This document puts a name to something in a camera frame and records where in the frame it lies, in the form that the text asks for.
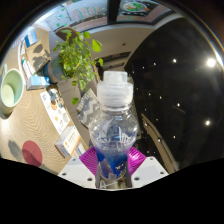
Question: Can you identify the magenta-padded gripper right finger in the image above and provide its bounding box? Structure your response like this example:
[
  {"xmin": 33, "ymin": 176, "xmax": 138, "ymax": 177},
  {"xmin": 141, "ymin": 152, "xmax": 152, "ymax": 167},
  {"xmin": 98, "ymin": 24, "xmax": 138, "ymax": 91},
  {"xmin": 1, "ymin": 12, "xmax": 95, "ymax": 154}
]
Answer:
[{"xmin": 126, "ymin": 146, "xmax": 169, "ymax": 189}]

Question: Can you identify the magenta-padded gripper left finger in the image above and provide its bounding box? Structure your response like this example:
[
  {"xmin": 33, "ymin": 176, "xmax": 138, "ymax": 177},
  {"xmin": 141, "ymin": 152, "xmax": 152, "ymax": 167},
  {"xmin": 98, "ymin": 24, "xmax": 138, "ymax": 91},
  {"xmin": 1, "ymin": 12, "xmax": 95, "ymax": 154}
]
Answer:
[{"xmin": 57, "ymin": 146, "xmax": 100, "ymax": 189}]

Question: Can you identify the clear blue-label water bottle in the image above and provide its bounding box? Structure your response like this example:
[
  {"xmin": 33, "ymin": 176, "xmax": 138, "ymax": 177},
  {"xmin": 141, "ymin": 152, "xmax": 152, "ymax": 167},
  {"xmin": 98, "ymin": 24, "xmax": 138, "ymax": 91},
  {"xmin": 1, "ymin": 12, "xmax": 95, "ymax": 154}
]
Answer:
[{"xmin": 88, "ymin": 70, "xmax": 139, "ymax": 183}]

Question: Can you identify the white blue flat packet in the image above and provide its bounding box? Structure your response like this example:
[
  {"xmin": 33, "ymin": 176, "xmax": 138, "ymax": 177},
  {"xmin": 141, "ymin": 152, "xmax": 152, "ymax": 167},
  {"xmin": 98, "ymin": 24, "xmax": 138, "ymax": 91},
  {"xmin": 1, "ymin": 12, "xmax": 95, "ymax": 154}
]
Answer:
[{"xmin": 73, "ymin": 142, "xmax": 88, "ymax": 158}]

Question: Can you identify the white orange box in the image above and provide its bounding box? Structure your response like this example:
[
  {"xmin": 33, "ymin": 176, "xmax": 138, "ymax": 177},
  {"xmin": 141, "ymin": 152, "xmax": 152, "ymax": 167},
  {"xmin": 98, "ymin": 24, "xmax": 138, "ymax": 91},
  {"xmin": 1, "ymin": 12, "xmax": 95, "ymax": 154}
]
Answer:
[{"xmin": 54, "ymin": 125, "xmax": 82, "ymax": 158}]

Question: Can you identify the flat round red coaster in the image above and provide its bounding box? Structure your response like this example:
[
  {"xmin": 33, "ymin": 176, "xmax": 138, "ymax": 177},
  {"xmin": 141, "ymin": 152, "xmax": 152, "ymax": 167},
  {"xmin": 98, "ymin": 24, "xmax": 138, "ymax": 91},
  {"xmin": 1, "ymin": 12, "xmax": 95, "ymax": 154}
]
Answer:
[{"xmin": 21, "ymin": 140, "xmax": 44, "ymax": 168}]

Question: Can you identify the open white magazine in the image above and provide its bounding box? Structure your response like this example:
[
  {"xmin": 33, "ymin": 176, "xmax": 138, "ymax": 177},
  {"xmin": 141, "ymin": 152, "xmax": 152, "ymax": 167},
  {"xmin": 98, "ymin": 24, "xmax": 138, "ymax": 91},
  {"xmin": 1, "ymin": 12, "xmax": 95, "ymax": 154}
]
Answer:
[{"xmin": 39, "ymin": 87, "xmax": 72, "ymax": 136}]

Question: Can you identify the grey curved sofa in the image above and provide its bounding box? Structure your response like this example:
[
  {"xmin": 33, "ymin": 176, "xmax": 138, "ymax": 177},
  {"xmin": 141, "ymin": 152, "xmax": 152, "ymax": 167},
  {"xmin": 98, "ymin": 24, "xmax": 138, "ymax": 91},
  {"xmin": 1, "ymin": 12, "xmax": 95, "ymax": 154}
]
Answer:
[{"xmin": 54, "ymin": 49, "xmax": 101, "ymax": 151}]

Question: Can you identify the light blue white box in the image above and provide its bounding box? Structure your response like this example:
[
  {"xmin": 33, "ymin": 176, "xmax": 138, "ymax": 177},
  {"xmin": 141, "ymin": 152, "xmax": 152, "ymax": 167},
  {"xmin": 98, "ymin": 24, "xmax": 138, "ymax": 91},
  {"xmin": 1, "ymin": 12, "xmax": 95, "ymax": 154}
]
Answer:
[{"xmin": 25, "ymin": 75, "xmax": 51, "ymax": 91}]

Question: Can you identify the pale green mug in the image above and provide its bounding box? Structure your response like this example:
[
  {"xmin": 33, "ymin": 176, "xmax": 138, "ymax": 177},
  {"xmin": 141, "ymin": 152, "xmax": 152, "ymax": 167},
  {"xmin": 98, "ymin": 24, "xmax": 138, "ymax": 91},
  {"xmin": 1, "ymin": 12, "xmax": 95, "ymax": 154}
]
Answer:
[{"xmin": 0, "ymin": 68, "xmax": 26, "ymax": 116}]

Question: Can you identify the green potted plant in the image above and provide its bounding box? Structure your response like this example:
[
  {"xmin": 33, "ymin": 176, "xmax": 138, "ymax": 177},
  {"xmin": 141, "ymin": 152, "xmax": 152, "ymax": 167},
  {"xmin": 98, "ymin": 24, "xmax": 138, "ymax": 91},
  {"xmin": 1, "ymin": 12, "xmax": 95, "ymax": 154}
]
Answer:
[{"xmin": 46, "ymin": 29, "xmax": 105, "ymax": 106}]

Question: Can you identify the brown card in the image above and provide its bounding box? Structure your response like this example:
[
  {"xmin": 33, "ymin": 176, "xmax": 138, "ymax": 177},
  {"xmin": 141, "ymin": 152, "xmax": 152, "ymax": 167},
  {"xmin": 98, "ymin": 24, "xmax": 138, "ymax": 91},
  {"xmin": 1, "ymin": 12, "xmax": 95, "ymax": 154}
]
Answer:
[{"xmin": 25, "ymin": 41, "xmax": 52, "ymax": 73}]

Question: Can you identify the group of ceiling lights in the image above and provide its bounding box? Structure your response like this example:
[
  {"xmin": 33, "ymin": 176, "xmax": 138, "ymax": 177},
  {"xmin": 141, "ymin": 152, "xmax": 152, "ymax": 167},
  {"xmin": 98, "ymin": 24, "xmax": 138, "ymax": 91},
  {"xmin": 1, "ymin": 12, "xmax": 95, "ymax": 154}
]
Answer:
[{"xmin": 151, "ymin": 56, "xmax": 218, "ymax": 141}]

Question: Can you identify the small blue white box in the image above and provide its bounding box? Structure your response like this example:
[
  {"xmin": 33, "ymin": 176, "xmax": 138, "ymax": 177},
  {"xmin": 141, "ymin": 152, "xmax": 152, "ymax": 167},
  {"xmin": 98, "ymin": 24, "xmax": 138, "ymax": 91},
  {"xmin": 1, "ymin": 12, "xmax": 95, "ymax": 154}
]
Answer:
[{"xmin": 24, "ymin": 30, "xmax": 39, "ymax": 48}]

